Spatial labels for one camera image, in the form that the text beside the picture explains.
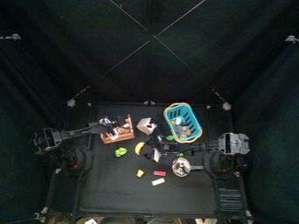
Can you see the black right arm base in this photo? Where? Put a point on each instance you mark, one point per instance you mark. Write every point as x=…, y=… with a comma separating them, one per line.
x=224, y=164

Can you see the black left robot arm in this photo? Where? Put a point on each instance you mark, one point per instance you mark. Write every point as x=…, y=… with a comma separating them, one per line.
x=72, y=134

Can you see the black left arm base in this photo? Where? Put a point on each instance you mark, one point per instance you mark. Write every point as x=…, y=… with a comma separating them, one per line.
x=74, y=161

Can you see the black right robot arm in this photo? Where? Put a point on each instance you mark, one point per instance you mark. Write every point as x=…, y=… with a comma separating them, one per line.
x=232, y=143

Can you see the brown toy in crate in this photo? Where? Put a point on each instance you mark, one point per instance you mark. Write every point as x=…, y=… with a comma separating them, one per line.
x=120, y=130

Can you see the brown wooden crate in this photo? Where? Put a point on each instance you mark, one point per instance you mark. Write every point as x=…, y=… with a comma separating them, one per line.
x=123, y=136

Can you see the small green toy ball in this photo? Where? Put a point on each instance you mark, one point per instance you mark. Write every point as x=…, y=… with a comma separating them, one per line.
x=170, y=138

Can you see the yellow toy banana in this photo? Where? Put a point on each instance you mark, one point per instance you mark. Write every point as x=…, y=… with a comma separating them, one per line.
x=139, y=148

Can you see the small green toy piece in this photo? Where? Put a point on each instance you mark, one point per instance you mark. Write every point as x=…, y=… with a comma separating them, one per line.
x=179, y=154

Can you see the toy food in pan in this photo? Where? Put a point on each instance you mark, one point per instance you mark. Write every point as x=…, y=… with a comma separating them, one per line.
x=182, y=165

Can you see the yellow toy cheese wedge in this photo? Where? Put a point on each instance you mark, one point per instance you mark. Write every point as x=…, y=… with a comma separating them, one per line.
x=140, y=173

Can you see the green toy pepper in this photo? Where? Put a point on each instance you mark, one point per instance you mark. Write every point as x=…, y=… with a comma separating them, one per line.
x=120, y=152

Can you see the red toy block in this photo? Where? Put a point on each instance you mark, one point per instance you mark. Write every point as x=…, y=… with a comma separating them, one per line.
x=159, y=173

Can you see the purple toy in basket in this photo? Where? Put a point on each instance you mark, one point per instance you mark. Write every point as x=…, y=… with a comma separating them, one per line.
x=178, y=128

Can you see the silver toy frying pan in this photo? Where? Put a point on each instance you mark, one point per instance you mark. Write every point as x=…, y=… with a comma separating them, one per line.
x=179, y=171

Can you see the white and pink cube box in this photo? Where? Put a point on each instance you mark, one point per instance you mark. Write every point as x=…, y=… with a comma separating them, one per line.
x=146, y=125

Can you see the orange toy in basket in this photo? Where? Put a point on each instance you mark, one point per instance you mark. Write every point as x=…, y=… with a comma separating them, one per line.
x=174, y=123
x=188, y=132

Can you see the white toy in basket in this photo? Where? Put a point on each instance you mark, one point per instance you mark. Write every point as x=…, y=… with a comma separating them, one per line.
x=178, y=120

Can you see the white toy block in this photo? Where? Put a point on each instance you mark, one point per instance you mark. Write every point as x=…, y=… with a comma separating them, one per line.
x=158, y=181

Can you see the teal basket with orange rim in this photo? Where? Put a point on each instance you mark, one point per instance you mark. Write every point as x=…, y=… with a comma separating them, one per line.
x=194, y=122

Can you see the white text label sticker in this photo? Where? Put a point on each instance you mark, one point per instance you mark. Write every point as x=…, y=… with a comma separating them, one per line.
x=230, y=199

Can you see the grey frame corner bracket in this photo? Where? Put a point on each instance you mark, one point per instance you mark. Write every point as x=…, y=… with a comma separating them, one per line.
x=226, y=106
x=71, y=102
x=15, y=36
x=291, y=38

